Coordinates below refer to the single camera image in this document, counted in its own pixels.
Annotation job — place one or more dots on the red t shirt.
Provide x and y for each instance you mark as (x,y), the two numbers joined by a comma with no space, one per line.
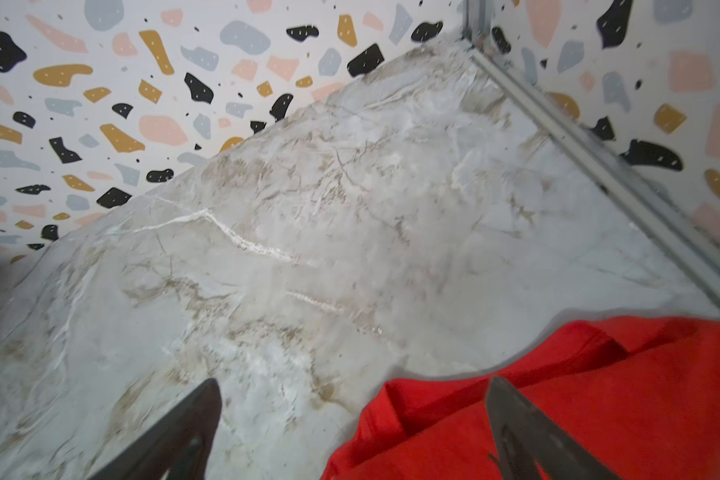
(642,395)

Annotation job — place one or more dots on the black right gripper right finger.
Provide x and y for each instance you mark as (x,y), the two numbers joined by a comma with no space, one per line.
(530,445)

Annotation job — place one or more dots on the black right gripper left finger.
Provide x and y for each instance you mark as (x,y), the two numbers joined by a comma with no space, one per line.
(178,446)

